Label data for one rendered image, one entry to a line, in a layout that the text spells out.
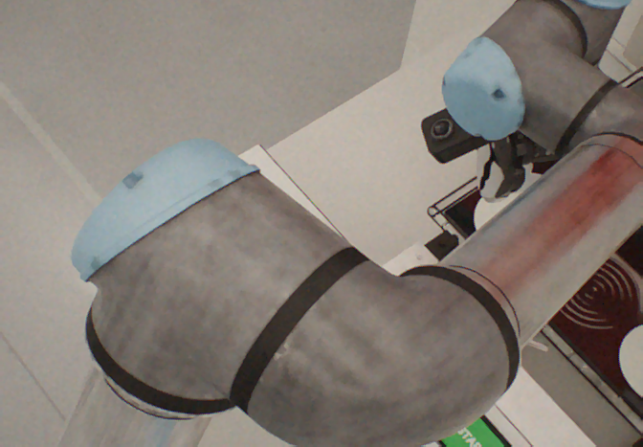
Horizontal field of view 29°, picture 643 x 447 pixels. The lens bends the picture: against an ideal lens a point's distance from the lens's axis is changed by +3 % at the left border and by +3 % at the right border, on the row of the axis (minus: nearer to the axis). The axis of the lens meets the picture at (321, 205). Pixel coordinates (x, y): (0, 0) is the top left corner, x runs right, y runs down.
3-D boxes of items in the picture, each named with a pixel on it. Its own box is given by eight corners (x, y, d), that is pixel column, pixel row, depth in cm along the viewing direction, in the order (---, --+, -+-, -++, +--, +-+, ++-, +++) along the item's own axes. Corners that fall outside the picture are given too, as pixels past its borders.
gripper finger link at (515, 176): (514, 208, 128) (534, 160, 121) (499, 211, 128) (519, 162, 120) (498, 170, 131) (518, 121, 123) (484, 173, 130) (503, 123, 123)
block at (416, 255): (415, 252, 141) (419, 238, 139) (435, 273, 140) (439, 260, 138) (362, 288, 138) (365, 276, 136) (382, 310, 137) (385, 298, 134)
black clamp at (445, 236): (443, 238, 142) (447, 226, 140) (456, 252, 142) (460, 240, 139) (420, 254, 141) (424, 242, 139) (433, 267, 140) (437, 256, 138)
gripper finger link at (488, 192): (538, 214, 134) (560, 166, 126) (485, 223, 133) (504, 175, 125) (527, 190, 135) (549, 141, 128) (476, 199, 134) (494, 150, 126)
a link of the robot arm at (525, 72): (558, 131, 96) (637, 49, 101) (442, 50, 99) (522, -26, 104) (531, 186, 103) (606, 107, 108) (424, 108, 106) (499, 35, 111)
